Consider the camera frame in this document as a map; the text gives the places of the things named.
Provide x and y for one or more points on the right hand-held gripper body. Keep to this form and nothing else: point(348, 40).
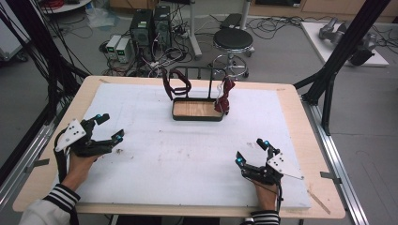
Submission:
point(275, 167)

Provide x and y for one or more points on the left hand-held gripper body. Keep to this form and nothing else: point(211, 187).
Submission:
point(76, 137)

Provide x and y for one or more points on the striped red bow tie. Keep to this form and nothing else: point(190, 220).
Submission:
point(224, 100)

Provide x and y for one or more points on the black rack with wooden tray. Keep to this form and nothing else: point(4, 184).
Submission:
point(195, 109)

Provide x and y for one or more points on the dark maroon bow tie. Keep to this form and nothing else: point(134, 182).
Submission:
point(180, 84)

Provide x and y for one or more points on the person's right hand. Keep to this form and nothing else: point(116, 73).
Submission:
point(266, 197)

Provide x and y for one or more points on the person's left hand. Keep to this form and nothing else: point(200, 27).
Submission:
point(78, 172)

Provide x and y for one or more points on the thin wooden strip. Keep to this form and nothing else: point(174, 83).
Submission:
point(319, 202)

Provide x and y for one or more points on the white foam mat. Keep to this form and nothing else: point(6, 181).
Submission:
point(162, 175)

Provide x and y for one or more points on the white power supply unit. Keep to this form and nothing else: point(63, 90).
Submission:
point(112, 45)
point(123, 50)

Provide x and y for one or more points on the black computer tower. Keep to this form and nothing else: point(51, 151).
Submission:
point(141, 29)
point(162, 26)

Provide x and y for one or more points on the clear plastic bag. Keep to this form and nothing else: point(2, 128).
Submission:
point(101, 17)

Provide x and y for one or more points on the black round stool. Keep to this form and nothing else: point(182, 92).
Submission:
point(233, 39)

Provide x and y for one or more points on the white floor platform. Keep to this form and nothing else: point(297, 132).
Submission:
point(316, 40)

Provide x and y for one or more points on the round white table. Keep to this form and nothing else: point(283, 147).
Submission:
point(67, 5)

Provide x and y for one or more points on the white equipment case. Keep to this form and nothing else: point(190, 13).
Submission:
point(11, 37)

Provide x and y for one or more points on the grey stand leg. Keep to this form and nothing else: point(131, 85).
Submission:
point(194, 31)
point(245, 12)

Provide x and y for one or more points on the black flat box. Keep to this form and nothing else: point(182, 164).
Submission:
point(231, 20)

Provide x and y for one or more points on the grey metal bracket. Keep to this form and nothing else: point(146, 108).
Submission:
point(39, 164)
point(330, 177)

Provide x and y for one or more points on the aluminium rail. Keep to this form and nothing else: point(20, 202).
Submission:
point(338, 162)
point(28, 156)

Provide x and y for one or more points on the black metal frame post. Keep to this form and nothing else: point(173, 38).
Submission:
point(347, 43)
point(34, 40)

